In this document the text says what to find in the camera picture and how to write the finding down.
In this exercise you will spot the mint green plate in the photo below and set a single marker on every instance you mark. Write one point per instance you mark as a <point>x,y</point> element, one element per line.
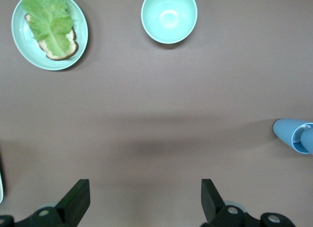
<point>27,53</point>

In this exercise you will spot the mint green bowl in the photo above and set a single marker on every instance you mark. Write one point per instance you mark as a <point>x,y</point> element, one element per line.
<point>168,16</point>

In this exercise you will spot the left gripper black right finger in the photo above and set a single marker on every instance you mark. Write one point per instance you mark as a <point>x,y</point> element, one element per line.
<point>212,207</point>

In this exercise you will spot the blue plastic cup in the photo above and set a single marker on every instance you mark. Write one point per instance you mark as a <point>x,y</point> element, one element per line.
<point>283,130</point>
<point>308,141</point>

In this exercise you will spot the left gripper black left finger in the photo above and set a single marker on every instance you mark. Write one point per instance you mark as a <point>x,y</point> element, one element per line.
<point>73,205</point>

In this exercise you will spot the green lettuce leaf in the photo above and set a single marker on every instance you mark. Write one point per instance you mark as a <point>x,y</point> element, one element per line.
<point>49,24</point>

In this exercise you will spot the toasted bread slice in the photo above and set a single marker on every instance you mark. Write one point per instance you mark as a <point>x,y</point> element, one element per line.
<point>71,47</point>

